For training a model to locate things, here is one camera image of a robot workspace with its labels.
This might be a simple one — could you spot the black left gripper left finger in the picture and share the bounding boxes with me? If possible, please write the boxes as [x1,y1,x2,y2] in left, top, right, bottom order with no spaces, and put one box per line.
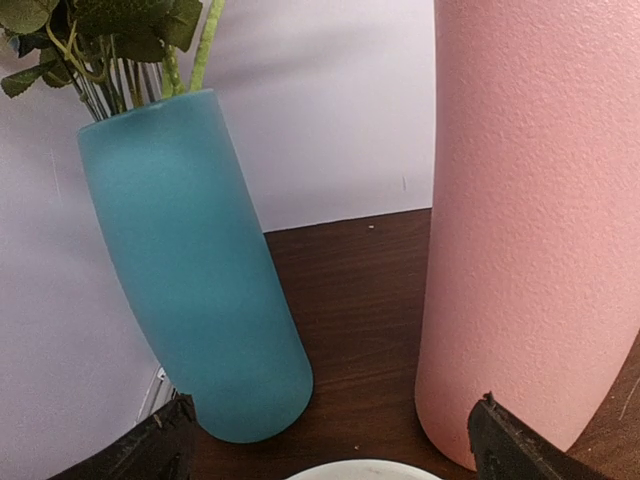
[51,394,196,480]

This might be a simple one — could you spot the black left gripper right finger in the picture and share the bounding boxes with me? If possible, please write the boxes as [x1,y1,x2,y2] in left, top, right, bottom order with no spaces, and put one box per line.
[467,393,608,480]

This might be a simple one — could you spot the pink tall vase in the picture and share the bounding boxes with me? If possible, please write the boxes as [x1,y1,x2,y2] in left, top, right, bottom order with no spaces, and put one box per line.
[415,1,639,469]

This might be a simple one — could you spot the teal frosted vase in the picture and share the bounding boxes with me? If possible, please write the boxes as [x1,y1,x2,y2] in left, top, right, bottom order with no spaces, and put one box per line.
[77,90,314,444]

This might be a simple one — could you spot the artificial flowers in teal vase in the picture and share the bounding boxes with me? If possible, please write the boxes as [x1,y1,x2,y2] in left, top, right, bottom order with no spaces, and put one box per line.
[1,0,225,122]

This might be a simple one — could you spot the white bowl orange outside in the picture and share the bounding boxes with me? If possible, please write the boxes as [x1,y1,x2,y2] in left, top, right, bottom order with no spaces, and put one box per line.
[287,459,441,480]

